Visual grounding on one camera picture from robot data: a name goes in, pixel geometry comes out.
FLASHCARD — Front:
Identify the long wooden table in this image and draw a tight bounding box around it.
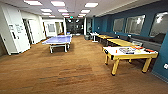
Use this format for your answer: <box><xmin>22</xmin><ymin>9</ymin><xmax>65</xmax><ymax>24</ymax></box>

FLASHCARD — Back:
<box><xmin>97</xmin><ymin>34</ymin><xmax>116</xmax><ymax>41</ymax></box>
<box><xmin>106</xmin><ymin>38</ymin><xmax>138</xmax><ymax>48</ymax></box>

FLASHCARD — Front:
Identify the white pillar outlet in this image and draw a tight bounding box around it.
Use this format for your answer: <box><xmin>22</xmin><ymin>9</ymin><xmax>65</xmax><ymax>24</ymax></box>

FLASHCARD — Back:
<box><xmin>163</xmin><ymin>63</ymin><xmax>168</xmax><ymax>70</ymax></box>

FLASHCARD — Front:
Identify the rectangular ceiling light panel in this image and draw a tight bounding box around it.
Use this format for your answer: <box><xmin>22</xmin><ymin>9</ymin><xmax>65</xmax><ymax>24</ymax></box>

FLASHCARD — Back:
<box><xmin>50</xmin><ymin>0</ymin><xmax>67</xmax><ymax>7</ymax></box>
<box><xmin>84</xmin><ymin>2</ymin><xmax>99</xmax><ymax>8</ymax></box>
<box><xmin>23</xmin><ymin>0</ymin><xmax>43</xmax><ymax>6</ymax></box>

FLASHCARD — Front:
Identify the interior glass window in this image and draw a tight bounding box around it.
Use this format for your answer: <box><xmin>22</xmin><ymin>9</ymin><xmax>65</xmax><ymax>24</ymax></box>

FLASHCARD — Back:
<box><xmin>149</xmin><ymin>11</ymin><xmax>168</xmax><ymax>38</ymax></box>
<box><xmin>112</xmin><ymin>18</ymin><xmax>125</xmax><ymax>34</ymax></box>
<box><xmin>124</xmin><ymin>14</ymin><xmax>147</xmax><ymax>35</ymax></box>

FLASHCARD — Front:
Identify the yellow air hockey table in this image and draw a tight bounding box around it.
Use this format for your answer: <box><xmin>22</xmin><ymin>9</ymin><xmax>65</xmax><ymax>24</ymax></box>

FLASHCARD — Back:
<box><xmin>102</xmin><ymin>45</ymin><xmax>159</xmax><ymax>77</ymax></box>

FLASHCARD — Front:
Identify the small white table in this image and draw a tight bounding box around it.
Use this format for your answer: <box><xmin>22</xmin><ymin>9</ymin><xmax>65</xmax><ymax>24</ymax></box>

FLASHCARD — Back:
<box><xmin>89</xmin><ymin>31</ymin><xmax>100</xmax><ymax>43</ymax></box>

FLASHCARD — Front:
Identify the blue ping pong table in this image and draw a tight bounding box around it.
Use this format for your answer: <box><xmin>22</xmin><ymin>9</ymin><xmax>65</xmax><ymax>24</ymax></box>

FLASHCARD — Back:
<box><xmin>41</xmin><ymin>34</ymin><xmax>73</xmax><ymax>54</ymax></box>

